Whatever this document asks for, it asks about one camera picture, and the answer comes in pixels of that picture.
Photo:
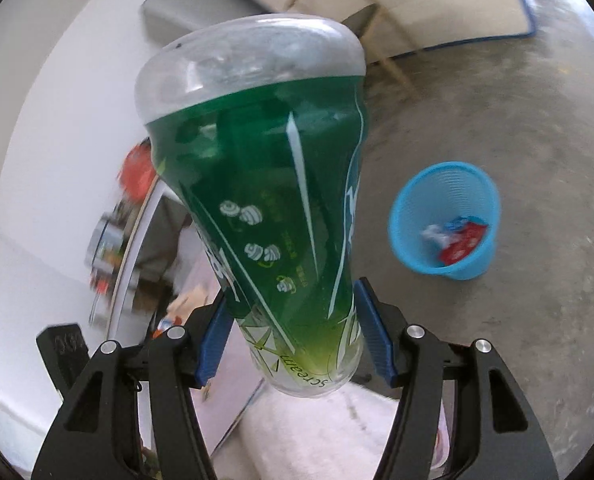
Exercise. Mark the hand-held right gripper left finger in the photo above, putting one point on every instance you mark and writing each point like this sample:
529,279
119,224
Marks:
212,350

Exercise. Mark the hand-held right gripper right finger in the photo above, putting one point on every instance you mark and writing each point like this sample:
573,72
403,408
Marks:
374,335

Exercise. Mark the clear bag with blue toy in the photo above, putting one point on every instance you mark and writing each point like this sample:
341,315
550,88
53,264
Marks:
434,234

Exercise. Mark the red cartoon drink can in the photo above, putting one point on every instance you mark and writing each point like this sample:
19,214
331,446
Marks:
462,247

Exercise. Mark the blue plastic mesh basket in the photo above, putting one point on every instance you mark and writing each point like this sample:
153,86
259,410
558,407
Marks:
412,200

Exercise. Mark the green plastic bottle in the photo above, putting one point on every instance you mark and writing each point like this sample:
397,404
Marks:
257,185

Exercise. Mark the white desk with wooden top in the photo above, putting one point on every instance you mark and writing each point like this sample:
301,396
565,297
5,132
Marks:
127,265

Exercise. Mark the white fluffy blanket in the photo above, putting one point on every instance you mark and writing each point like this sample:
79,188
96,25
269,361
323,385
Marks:
317,435

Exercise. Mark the stainless steel pot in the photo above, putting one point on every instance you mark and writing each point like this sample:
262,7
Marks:
102,245

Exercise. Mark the orange plastic bag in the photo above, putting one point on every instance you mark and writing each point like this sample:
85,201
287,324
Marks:
137,170

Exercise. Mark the wooden chair with dark seat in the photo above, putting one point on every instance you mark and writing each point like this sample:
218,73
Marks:
367,20

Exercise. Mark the white mattress with blue edge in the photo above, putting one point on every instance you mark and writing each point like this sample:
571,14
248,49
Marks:
452,0

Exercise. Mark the silver refrigerator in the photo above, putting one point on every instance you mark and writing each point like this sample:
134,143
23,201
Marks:
192,5

